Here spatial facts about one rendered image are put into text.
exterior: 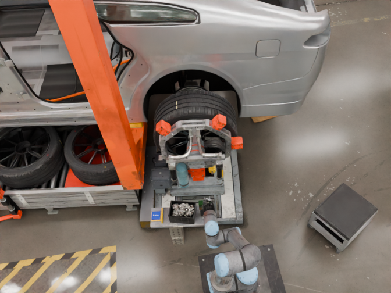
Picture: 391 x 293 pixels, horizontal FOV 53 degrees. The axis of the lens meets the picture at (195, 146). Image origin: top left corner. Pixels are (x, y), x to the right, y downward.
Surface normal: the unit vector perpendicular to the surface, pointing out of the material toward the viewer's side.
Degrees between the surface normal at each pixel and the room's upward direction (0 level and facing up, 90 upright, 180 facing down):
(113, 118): 90
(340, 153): 0
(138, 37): 81
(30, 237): 0
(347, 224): 0
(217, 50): 90
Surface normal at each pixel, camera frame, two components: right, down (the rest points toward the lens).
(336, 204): -0.06, -0.60
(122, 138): 0.02, 0.80
